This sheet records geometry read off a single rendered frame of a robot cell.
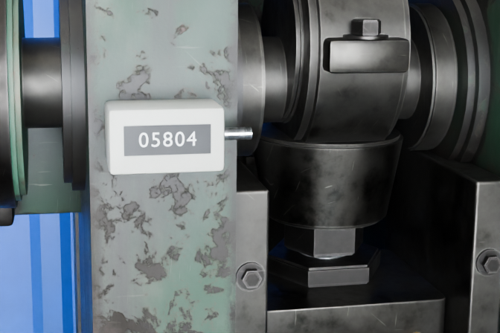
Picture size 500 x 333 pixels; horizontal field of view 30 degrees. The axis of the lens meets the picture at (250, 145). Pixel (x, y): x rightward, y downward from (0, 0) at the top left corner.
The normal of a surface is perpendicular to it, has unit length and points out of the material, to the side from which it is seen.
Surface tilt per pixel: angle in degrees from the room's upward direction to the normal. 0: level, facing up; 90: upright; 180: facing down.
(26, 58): 51
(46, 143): 90
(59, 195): 90
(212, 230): 90
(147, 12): 90
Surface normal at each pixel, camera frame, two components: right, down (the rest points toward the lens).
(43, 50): 0.14, -0.64
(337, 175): 0.11, 0.36
